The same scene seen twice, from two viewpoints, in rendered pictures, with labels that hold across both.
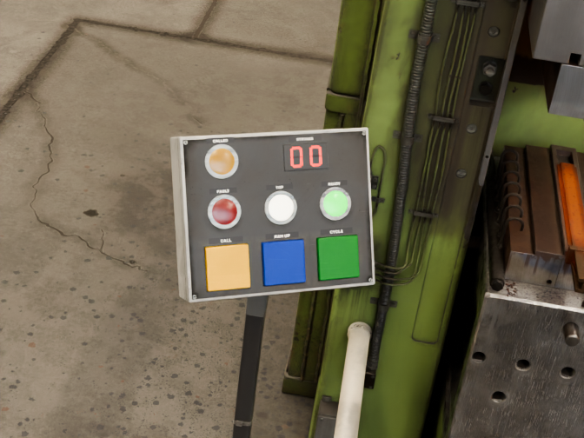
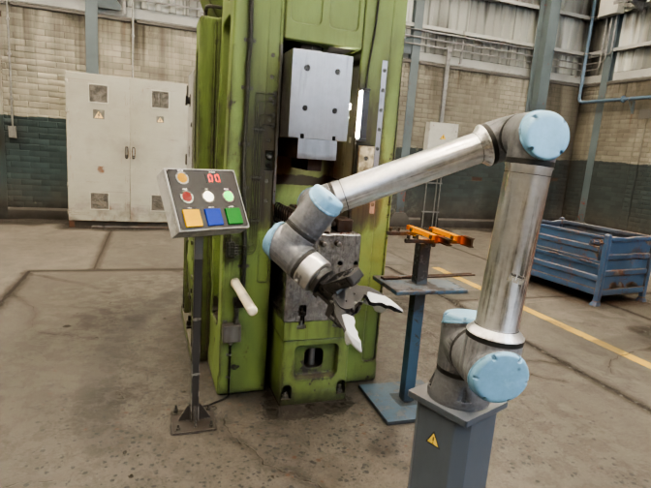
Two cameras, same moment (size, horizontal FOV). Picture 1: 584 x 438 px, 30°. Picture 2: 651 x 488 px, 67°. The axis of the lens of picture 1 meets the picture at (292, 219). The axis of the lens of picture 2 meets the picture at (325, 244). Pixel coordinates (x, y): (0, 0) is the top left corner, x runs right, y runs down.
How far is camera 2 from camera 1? 1.03 m
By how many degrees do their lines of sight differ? 31
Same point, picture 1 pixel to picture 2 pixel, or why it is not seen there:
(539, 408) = not seen: hidden behind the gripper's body
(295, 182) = (211, 187)
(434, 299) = (263, 259)
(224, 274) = (192, 220)
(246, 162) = (191, 179)
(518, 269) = not seen: hidden behind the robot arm
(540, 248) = not seen: hidden behind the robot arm
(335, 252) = (232, 213)
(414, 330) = (258, 277)
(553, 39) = (294, 129)
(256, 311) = (199, 257)
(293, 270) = (218, 219)
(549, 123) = (286, 199)
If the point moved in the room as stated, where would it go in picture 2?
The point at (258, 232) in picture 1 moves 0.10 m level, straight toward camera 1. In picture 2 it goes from (201, 205) to (206, 208)
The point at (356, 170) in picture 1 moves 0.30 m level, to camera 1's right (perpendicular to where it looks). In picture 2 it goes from (232, 184) to (295, 187)
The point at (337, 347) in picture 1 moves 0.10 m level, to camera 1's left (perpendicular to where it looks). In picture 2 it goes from (227, 292) to (206, 293)
